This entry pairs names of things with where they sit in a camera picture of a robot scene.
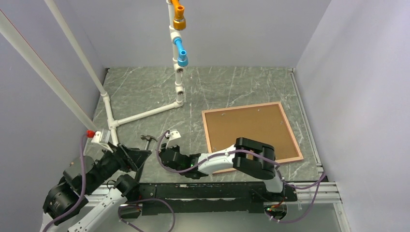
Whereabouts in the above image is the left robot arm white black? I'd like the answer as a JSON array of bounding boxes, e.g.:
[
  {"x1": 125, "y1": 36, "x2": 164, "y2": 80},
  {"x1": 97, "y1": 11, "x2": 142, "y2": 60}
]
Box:
[{"x1": 41, "y1": 143, "x2": 152, "y2": 232}]

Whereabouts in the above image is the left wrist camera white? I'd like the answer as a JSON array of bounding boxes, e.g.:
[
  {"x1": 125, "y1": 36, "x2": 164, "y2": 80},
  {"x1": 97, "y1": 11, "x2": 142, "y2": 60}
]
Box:
[{"x1": 86, "y1": 129, "x2": 112, "y2": 151}]

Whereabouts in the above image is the purple cable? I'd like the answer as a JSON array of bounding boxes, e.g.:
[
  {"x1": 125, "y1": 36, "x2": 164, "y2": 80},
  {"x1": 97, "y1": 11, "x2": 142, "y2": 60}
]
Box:
[
  {"x1": 156, "y1": 130, "x2": 327, "y2": 224},
  {"x1": 42, "y1": 132, "x2": 176, "y2": 232}
]

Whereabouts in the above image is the orange pipe nozzle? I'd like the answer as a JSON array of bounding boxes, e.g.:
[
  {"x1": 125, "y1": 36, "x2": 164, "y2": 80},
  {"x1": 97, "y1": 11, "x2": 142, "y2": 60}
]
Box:
[{"x1": 171, "y1": 0, "x2": 186, "y2": 31}]

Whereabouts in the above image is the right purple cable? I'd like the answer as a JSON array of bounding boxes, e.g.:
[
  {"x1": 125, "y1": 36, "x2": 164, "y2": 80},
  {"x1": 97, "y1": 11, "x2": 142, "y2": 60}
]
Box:
[{"x1": 156, "y1": 130, "x2": 327, "y2": 224}]

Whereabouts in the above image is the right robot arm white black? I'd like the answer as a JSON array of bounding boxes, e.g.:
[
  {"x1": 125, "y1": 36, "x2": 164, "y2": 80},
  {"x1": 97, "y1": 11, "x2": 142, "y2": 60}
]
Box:
[{"x1": 156, "y1": 137, "x2": 285, "y2": 201}]

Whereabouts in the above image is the blue pipe nozzle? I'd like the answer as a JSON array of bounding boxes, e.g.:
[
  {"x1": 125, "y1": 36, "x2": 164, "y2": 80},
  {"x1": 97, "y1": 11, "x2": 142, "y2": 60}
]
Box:
[{"x1": 173, "y1": 37, "x2": 189, "y2": 67}]

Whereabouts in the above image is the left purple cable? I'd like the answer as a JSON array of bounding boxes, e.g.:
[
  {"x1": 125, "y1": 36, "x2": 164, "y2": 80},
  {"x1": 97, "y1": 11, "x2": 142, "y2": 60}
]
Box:
[{"x1": 42, "y1": 132, "x2": 176, "y2": 232}]

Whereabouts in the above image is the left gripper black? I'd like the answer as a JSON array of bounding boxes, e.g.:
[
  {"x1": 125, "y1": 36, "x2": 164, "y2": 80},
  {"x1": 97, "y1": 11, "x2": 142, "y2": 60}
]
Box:
[{"x1": 85, "y1": 140, "x2": 151, "y2": 193}]

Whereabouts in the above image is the pink photo frame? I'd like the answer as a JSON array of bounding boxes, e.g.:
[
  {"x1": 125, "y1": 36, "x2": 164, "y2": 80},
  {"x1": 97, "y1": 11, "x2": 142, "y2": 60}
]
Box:
[{"x1": 202, "y1": 102, "x2": 304, "y2": 164}]

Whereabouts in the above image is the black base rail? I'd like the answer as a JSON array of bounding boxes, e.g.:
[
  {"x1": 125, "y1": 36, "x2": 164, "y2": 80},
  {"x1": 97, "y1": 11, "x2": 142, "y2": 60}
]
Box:
[{"x1": 127, "y1": 182, "x2": 297, "y2": 216}]

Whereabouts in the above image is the white diagonal pole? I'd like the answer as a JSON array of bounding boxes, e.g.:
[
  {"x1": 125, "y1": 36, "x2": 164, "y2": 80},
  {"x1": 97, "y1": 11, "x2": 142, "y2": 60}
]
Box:
[{"x1": 0, "y1": 11, "x2": 97, "y2": 131}]

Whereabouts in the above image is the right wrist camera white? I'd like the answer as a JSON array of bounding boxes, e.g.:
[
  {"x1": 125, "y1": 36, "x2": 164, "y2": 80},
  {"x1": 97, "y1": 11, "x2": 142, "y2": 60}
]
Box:
[{"x1": 165, "y1": 129, "x2": 181, "y2": 140}]

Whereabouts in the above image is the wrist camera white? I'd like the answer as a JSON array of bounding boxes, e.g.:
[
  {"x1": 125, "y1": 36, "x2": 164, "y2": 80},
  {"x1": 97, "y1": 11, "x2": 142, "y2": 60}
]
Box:
[
  {"x1": 86, "y1": 129, "x2": 112, "y2": 151},
  {"x1": 165, "y1": 129, "x2": 181, "y2": 140}
]

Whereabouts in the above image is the white pvc pipe structure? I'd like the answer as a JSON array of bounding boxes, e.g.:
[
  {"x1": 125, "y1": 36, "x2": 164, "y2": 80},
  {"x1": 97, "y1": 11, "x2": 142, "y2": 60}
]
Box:
[{"x1": 45, "y1": 0, "x2": 185, "y2": 145}]

